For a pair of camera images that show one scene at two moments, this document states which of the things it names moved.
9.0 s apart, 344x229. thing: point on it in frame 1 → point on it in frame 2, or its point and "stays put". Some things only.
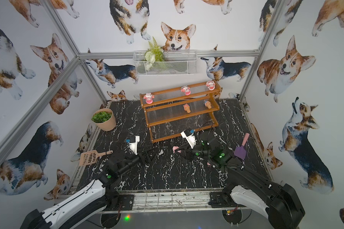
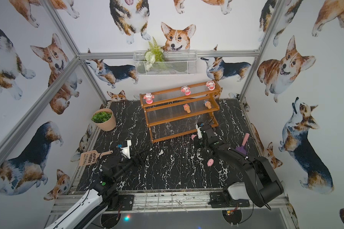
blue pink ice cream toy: (208, 104) stays put
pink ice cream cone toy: (187, 108) stays put
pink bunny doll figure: (186, 89) stays put
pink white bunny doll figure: (210, 85) stays put
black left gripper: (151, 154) → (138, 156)
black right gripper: (188, 152) → (196, 139)
